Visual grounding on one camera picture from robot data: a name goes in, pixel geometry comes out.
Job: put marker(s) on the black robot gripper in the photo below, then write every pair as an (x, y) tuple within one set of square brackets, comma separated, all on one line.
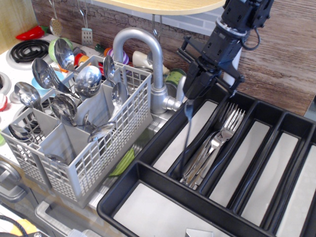
[(209, 61)]

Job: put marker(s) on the silver fork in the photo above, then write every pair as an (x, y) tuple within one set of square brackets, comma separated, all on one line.
[(188, 110)]

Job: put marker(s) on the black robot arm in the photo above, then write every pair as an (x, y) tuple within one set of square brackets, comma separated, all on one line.
[(245, 15)]

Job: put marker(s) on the black cutlery tray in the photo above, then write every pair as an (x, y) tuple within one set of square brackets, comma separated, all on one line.
[(261, 184)]

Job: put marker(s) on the silver spoon middle basket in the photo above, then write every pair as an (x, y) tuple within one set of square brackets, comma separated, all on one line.
[(65, 109)]

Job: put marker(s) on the grey plastic cutlery basket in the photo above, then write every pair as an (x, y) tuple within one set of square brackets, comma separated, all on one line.
[(62, 159)]

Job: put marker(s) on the green toy can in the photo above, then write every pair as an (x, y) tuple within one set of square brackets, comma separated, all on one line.
[(173, 78)]

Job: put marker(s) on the white metal pole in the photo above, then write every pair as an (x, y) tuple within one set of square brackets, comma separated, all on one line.
[(227, 77)]

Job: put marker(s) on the silver toy faucet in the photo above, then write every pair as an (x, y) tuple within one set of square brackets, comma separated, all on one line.
[(160, 100)]

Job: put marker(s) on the stack of silver forks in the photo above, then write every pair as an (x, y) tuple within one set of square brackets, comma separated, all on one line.
[(227, 124)]

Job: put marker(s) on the purple striped toy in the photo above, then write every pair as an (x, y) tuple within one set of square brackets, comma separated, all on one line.
[(125, 56)]

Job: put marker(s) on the silver spoon right compartment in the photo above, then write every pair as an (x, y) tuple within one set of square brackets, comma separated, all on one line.
[(119, 96)]

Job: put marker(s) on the silver spoon back right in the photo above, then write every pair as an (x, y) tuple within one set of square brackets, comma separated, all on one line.
[(109, 69)]

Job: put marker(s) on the green toy leaf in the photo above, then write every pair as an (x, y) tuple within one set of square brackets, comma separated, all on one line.
[(124, 163)]

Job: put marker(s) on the large silver ladle spoon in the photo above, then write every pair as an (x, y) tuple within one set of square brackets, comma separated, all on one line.
[(88, 82)]

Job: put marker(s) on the silver spoon front tilted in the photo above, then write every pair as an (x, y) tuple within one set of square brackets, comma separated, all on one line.
[(101, 131)]

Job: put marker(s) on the hanging toy spatula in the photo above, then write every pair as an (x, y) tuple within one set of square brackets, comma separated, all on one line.
[(86, 32)]

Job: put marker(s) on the silver spoon leaning back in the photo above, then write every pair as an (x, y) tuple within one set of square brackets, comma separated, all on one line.
[(64, 55)]

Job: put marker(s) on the hanging toy skimmer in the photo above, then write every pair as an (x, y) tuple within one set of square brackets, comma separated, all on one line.
[(55, 24)]

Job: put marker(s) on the large silver spoon upper left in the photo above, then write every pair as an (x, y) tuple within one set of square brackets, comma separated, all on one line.
[(46, 76)]

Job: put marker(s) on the light blue toy bowl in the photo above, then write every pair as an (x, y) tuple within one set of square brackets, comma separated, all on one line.
[(43, 91)]

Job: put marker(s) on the red toy chili pepper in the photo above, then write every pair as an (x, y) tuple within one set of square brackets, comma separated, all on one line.
[(33, 34)]

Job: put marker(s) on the silver spoon far left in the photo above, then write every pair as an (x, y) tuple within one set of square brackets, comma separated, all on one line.
[(28, 95)]

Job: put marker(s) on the black stove burner coil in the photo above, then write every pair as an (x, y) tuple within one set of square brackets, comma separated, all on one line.
[(27, 51)]

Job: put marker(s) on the silver spoon low left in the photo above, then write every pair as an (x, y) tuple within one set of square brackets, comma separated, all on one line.
[(20, 133)]

